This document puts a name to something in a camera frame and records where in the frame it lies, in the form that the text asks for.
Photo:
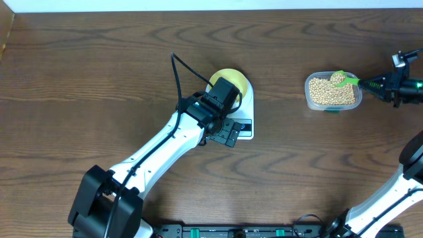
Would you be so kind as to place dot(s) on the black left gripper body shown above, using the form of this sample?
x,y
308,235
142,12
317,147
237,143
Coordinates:
x,y
224,131

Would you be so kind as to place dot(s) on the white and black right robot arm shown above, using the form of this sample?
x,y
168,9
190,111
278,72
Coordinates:
x,y
404,188

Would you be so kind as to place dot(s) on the yellow plastic bowl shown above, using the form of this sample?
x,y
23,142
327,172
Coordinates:
x,y
235,77

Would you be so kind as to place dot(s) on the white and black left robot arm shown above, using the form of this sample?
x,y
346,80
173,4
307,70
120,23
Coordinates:
x,y
110,203

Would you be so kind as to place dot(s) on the clear container of soybeans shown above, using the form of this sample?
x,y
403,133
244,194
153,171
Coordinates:
x,y
321,95

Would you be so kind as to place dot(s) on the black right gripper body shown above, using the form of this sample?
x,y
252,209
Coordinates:
x,y
405,88

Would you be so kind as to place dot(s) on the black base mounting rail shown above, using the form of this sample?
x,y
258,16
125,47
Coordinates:
x,y
197,231

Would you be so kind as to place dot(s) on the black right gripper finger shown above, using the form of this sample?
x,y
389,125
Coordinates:
x,y
376,90
378,80

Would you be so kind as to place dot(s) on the white digital kitchen scale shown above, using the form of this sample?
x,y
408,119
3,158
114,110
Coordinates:
x,y
246,115

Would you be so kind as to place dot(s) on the green plastic measuring scoop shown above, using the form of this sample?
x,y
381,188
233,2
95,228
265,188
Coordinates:
x,y
340,79

